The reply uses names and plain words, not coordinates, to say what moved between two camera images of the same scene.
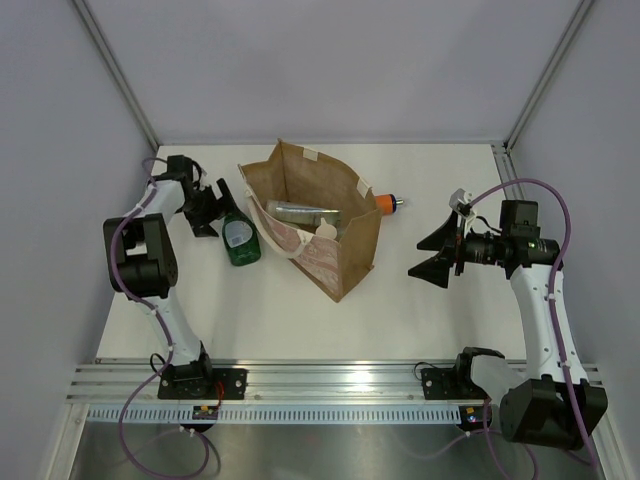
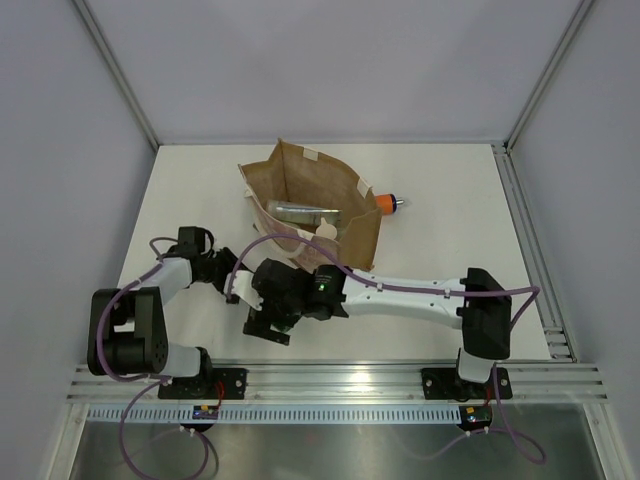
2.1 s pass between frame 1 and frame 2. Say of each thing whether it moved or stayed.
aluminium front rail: stayed
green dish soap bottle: moved
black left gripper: moved
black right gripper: moved
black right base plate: stayed
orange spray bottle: stayed
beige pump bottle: stayed
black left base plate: stayed
